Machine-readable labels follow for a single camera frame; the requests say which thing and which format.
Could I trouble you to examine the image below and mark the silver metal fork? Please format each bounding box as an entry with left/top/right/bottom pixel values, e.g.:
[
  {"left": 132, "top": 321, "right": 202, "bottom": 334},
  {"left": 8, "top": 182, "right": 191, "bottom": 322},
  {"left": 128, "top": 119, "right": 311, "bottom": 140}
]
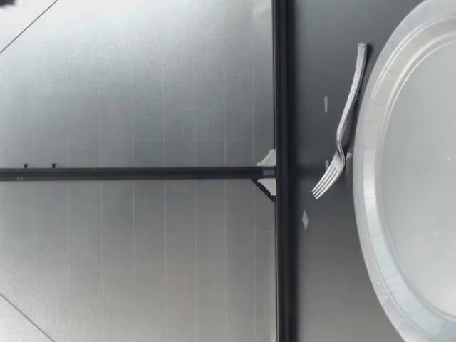
[{"left": 311, "top": 42, "right": 370, "bottom": 200}]

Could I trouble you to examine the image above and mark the white round plate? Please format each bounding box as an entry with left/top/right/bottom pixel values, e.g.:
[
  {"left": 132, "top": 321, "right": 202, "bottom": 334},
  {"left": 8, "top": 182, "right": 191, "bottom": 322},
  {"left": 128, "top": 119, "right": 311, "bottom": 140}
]
[{"left": 353, "top": 0, "right": 456, "bottom": 342}]

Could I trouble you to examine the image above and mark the black frame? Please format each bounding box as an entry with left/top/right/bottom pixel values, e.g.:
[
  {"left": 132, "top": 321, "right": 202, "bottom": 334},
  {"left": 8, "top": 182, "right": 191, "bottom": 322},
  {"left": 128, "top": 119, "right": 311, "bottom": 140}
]
[{"left": 0, "top": 0, "right": 295, "bottom": 342}]

